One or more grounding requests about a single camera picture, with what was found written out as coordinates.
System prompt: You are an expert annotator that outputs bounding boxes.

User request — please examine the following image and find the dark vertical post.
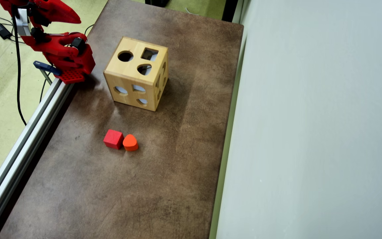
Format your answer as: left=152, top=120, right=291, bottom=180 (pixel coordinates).
left=222, top=0, right=238, bottom=23

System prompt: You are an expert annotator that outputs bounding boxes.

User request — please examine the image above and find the aluminium profile rail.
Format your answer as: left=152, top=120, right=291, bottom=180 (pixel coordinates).
left=0, top=78, right=75, bottom=239

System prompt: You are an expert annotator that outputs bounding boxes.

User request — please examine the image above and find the wooden shape sorter box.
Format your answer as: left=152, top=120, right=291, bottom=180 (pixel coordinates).
left=103, top=37, right=169, bottom=112

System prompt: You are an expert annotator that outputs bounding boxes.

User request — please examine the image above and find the black power adapter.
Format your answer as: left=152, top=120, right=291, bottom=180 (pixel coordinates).
left=0, top=23, right=12, bottom=40

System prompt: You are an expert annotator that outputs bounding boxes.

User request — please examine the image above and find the black camera cable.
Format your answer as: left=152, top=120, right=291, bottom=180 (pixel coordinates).
left=11, top=5, right=28, bottom=126

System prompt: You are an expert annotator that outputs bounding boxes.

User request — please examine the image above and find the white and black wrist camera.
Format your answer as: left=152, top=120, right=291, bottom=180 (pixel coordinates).
left=15, top=8, right=32, bottom=37

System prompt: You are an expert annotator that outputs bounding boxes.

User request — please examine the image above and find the orange rounded triangle block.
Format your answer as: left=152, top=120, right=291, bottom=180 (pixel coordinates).
left=123, top=134, right=139, bottom=152

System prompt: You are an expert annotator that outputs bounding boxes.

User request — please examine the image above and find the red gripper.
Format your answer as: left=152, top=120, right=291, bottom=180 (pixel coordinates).
left=12, top=0, right=82, bottom=28

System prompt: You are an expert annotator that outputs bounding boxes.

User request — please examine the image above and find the black object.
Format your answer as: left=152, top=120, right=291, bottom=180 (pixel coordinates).
left=145, top=0, right=170, bottom=8

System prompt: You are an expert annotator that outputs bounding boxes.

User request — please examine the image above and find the blue clamp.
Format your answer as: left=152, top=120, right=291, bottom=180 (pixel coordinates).
left=33, top=61, right=62, bottom=85

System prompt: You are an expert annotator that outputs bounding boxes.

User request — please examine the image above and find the black cable under rail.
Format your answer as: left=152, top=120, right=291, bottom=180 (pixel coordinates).
left=38, top=79, right=47, bottom=104

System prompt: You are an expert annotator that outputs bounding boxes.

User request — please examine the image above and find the red wooden cube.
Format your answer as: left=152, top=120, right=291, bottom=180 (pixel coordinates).
left=103, top=129, right=124, bottom=150

